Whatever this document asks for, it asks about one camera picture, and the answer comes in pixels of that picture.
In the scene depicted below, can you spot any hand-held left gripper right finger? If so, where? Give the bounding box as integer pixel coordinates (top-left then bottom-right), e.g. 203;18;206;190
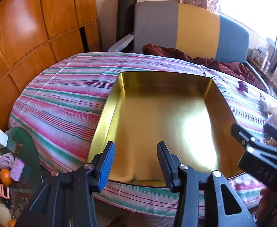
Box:
157;141;258;227

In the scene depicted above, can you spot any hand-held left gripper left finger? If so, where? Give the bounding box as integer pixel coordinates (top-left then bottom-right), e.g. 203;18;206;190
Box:
15;141;116;227

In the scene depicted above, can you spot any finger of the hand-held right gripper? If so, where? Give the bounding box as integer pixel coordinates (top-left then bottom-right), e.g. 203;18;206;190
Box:
230;122;277;158
264;120;277;150

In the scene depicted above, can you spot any gold tin box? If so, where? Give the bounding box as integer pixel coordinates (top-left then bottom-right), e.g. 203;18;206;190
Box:
86;72;244;188

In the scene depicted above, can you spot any person's right hand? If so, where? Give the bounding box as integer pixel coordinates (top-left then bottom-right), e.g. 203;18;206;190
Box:
259;186;275;214

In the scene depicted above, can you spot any wooden side desk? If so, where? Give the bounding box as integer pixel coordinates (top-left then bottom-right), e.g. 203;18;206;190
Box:
247;57;277;100

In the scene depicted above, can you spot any white printed carton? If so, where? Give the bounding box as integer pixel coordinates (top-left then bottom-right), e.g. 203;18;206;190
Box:
251;50;268;67

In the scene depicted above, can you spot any striped tablecloth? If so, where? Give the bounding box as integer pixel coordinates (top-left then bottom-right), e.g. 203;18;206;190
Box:
8;52;277;218

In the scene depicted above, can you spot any round glass side table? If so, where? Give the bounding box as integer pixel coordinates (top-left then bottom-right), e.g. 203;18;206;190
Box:
1;128;44;191

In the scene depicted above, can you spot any white box blue label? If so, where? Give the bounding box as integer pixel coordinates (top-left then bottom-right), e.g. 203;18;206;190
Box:
257;46;269;58

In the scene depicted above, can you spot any purple hair roller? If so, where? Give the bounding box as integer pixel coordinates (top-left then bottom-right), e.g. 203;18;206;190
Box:
11;159;25;182

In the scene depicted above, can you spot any purple cloth scrunchie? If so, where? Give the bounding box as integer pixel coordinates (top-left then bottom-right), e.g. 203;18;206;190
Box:
0;154;14;170

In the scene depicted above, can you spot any pink hair clip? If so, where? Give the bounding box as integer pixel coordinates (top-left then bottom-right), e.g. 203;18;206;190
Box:
0;182;11;199

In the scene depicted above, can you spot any maroon cloth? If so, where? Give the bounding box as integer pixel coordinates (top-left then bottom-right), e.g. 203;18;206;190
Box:
142;44;267;91

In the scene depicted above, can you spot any grey yellow blue armchair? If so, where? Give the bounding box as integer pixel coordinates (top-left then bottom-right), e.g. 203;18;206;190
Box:
108;1;271;95

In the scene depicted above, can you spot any small white box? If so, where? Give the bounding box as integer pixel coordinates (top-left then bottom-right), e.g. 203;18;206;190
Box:
0;131;9;148

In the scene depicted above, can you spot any white bottle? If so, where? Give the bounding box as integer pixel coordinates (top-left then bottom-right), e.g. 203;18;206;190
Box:
0;201;12;227

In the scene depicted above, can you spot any window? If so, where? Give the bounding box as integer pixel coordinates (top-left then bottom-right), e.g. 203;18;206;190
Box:
219;0;277;45

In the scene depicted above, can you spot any black rolled mat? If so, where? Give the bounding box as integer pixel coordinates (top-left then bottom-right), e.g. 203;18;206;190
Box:
116;0;136;44

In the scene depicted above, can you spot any wooden wardrobe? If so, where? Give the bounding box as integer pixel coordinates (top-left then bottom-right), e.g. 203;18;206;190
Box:
0;0;101;133

